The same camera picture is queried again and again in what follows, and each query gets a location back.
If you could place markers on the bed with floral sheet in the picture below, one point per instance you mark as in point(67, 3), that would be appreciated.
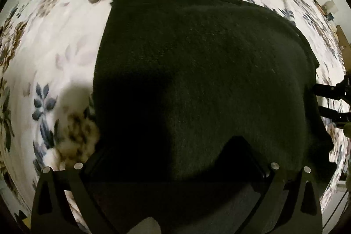
point(54, 44)

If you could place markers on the large brown cardboard box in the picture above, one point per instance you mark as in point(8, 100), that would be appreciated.
point(344, 38)

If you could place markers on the dark striped sweater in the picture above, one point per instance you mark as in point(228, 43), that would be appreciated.
point(205, 72)

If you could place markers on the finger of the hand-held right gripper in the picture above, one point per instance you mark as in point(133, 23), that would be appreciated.
point(333, 91)
point(334, 114)

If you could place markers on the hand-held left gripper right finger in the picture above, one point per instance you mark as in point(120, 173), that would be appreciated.
point(290, 195)

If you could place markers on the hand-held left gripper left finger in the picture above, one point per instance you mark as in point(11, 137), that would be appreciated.
point(54, 195)

